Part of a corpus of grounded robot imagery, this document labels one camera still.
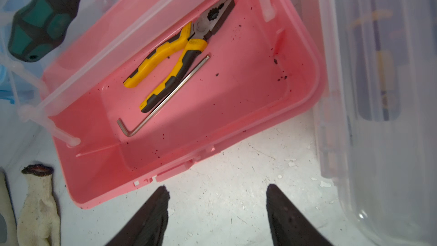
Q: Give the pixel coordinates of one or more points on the clear white toolbox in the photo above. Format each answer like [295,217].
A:
[376,122]

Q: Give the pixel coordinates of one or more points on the cream knit work glove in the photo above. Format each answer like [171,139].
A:
[39,221]

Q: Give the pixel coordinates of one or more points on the steel hex key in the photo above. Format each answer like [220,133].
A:
[163,102]

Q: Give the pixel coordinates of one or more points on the blue tiered toolbox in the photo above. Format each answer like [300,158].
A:
[19,80]

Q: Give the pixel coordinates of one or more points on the pink toolbox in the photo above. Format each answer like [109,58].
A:
[264,69]

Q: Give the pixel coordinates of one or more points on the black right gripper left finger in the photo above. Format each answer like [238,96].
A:
[147,227]

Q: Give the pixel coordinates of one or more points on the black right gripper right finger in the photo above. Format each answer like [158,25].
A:
[288,226]

